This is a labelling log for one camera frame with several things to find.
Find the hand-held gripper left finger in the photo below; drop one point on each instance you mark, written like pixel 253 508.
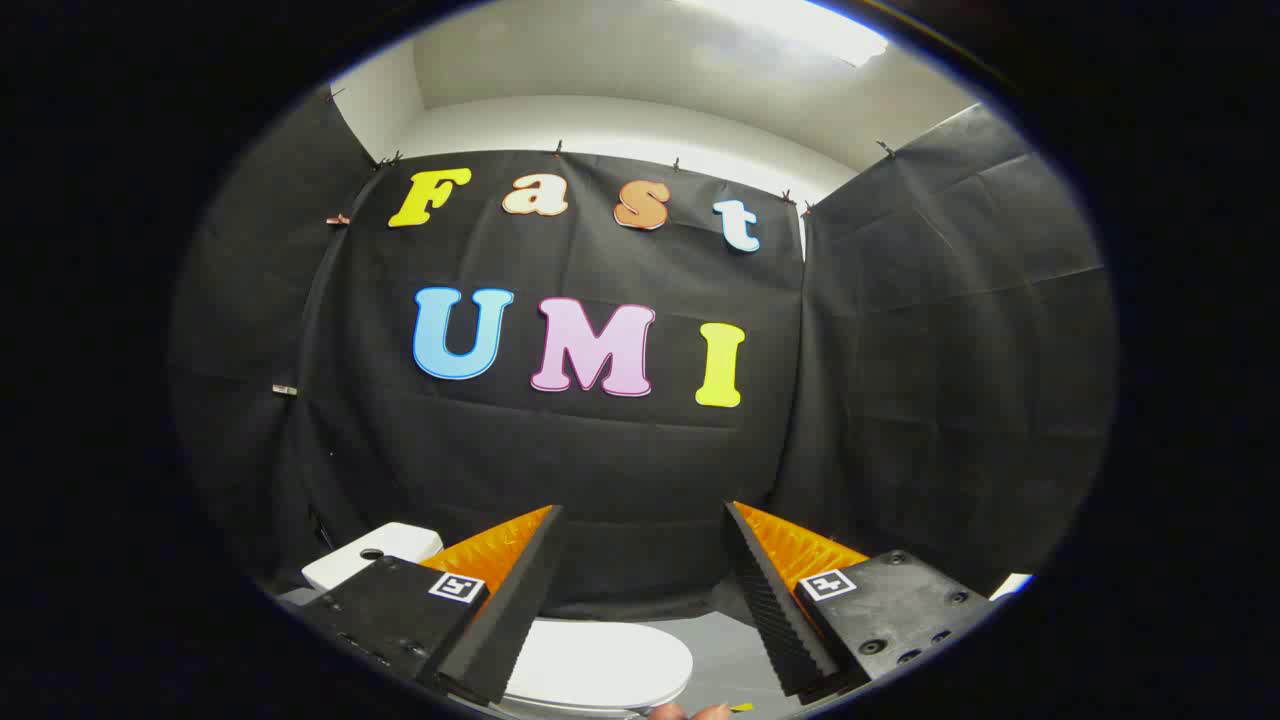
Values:
pixel 520 600

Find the black backdrop cloth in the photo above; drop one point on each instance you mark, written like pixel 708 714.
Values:
pixel 600 470

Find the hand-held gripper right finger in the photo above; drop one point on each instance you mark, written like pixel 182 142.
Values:
pixel 765 600

